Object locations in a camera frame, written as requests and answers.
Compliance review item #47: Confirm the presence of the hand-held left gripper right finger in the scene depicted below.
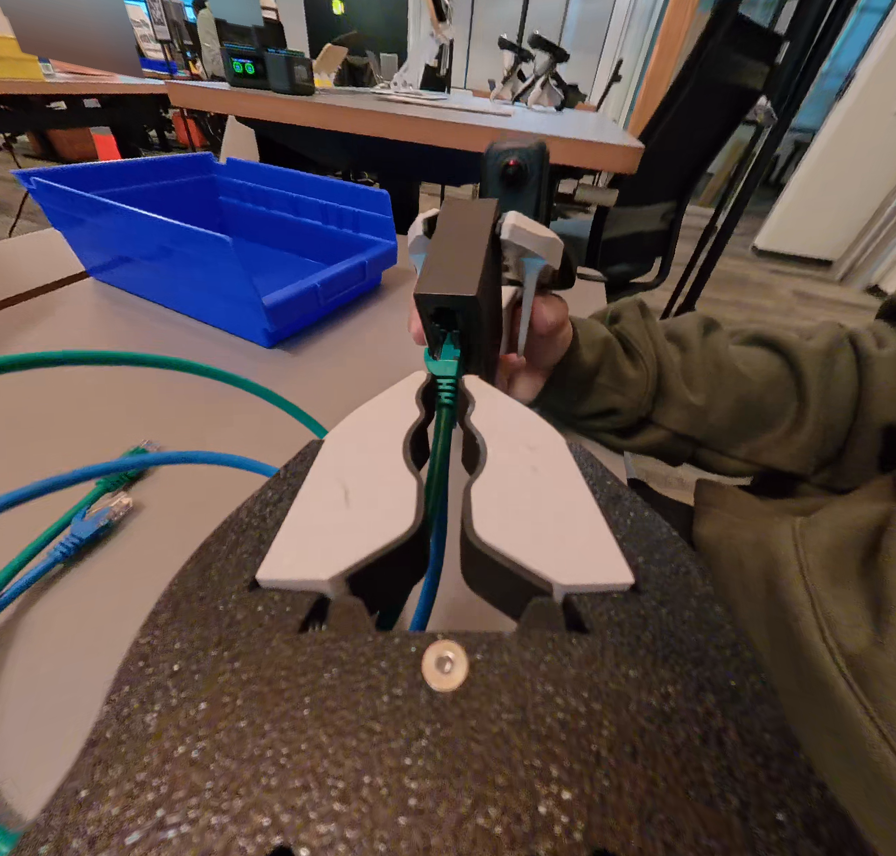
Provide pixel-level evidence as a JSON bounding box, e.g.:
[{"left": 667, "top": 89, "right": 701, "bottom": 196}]
[{"left": 458, "top": 375, "right": 637, "bottom": 619}]

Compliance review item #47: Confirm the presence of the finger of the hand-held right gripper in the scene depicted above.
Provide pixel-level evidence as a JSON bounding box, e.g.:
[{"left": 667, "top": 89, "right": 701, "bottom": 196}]
[
  {"left": 498, "top": 209, "right": 566, "bottom": 358},
  {"left": 407, "top": 208, "right": 442, "bottom": 272}
]

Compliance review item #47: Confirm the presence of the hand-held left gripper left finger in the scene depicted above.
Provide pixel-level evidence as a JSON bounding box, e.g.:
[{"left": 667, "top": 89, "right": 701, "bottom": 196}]
[{"left": 254, "top": 371, "right": 429, "bottom": 594}]

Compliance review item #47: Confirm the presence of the black network switch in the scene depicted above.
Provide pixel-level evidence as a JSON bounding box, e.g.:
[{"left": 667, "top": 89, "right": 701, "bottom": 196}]
[{"left": 413, "top": 197, "right": 506, "bottom": 381}]

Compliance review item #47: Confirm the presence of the green ethernet cable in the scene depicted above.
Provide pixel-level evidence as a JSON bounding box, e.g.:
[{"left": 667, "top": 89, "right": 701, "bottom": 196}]
[{"left": 0, "top": 330, "right": 464, "bottom": 853}]

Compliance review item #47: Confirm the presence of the blue ethernet cable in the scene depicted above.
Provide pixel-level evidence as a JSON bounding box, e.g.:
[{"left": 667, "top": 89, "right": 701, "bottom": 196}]
[{"left": 0, "top": 450, "right": 449, "bottom": 633}]

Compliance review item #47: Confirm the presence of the person's right hand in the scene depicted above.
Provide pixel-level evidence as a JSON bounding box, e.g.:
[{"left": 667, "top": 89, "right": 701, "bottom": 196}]
[{"left": 408, "top": 292, "right": 575, "bottom": 404}]

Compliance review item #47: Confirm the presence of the grey wood-edged table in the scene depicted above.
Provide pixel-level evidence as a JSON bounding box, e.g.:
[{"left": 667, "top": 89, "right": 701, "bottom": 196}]
[
  {"left": 0, "top": 76, "right": 172, "bottom": 159},
  {"left": 167, "top": 79, "right": 645, "bottom": 185}
]

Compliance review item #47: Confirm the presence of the spare gripper on table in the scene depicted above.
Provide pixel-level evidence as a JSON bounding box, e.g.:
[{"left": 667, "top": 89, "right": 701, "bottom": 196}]
[
  {"left": 525, "top": 30, "right": 588, "bottom": 111},
  {"left": 490, "top": 34, "right": 540, "bottom": 104}
]

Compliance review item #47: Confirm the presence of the black office chair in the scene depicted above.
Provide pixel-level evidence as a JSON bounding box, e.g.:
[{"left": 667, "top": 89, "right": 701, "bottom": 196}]
[{"left": 553, "top": 0, "right": 784, "bottom": 304}]

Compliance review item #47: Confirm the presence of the plain black device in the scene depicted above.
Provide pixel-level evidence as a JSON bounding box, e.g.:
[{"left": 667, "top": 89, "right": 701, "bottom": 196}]
[{"left": 265, "top": 48, "right": 316, "bottom": 96}]

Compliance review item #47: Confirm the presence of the large black monitor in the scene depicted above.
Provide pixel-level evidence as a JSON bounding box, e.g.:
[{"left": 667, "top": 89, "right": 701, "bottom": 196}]
[{"left": 301, "top": 0, "right": 410, "bottom": 66}]

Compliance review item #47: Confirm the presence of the black device with green display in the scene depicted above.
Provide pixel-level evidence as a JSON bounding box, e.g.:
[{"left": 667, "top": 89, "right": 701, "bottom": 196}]
[{"left": 219, "top": 27, "right": 270, "bottom": 89}]

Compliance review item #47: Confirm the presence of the blue plastic bin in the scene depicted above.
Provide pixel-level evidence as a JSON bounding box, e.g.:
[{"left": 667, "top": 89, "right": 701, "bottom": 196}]
[{"left": 13, "top": 151, "right": 399, "bottom": 348}]

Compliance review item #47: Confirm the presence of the person's olive hoodie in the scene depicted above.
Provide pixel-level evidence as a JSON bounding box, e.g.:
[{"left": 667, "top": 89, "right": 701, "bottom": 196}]
[{"left": 689, "top": 474, "right": 896, "bottom": 856}]

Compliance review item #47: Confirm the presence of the yellow plastic bin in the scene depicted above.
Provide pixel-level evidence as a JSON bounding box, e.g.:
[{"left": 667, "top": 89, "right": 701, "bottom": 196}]
[{"left": 0, "top": 34, "right": 50, "bottom": 79}]

